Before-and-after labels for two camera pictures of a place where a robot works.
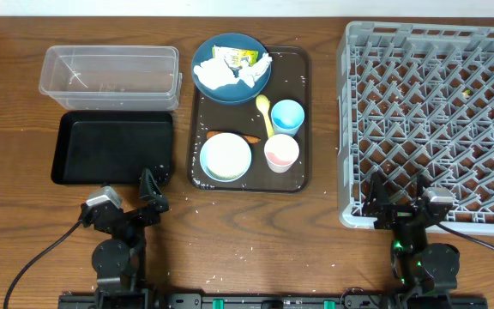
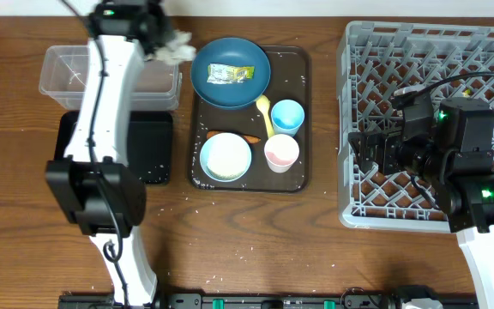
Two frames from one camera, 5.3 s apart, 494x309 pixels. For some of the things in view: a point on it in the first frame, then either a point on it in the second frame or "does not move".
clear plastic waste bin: [111, 77] does not move
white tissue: [213, 73] -> [178, 49]
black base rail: [272, 300] does not move
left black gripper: [129, 214] -> [161, 33]
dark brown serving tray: [259, 146] does not move
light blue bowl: [225, 157] does not move
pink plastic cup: [281, 151] does not move
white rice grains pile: [226, 155] does not move
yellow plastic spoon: [262, 104] does not move
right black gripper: [401, 213] -> [370, 150]
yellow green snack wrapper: [234, 57] -> [226, 74]
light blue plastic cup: [286, 117] does not move
